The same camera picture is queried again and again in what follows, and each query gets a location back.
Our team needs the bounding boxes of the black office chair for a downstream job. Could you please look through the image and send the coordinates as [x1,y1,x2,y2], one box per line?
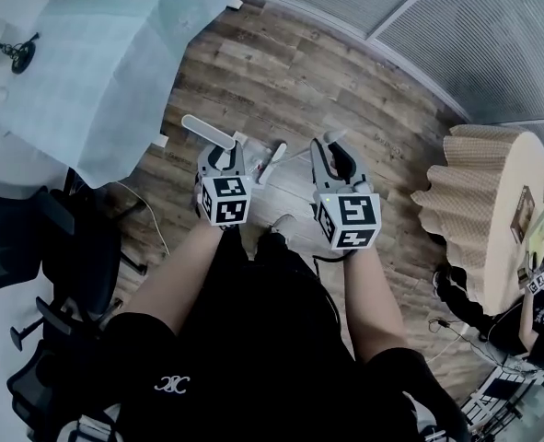
[0,168,149,324]
[6,292,133,442]

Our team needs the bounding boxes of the light green floral tablecloth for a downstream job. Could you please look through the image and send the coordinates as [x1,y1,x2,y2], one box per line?
[0,0,246,191]

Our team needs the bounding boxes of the person's black clothing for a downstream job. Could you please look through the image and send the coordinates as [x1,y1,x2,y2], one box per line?
[100,230,471,442]

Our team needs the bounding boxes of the brown book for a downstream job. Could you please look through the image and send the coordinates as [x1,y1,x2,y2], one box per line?
[509,185,537,243]

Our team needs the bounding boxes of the beige corrugated tablecloth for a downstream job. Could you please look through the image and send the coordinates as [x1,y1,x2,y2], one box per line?
[409,123,544,317]

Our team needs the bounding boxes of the person's right forearm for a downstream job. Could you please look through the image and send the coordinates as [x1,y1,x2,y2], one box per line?
[341,246,410,364]

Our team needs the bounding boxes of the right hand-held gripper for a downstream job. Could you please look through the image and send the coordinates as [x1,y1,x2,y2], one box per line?
[308,137,383,253]

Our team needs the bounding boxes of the person's right beige shoe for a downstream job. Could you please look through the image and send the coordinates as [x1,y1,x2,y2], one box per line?
[269,213,299,239]

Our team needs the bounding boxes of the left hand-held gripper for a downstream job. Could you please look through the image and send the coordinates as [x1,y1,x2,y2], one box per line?
[194,142,255,230]

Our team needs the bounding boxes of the wooden floor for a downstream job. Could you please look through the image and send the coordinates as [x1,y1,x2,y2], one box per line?
[100,0,507,409]

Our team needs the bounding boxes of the person's left forearm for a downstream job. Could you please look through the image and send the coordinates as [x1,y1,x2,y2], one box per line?
[122,217,227,336]

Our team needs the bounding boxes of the white floor cable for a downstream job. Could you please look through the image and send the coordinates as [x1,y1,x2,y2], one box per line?
[113,180,171,257]

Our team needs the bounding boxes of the black metal ornament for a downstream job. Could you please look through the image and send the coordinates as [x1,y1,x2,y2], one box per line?
[0,31,41,76]

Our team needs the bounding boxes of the white metal rack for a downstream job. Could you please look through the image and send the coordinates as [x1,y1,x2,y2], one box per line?
[459,365,544,437]

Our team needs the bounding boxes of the thin white cable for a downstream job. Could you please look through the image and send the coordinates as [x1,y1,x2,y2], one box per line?
[427,318,480,364]

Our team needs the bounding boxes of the yellow green paper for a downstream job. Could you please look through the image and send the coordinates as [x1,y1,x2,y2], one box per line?
[527,204,544,258]

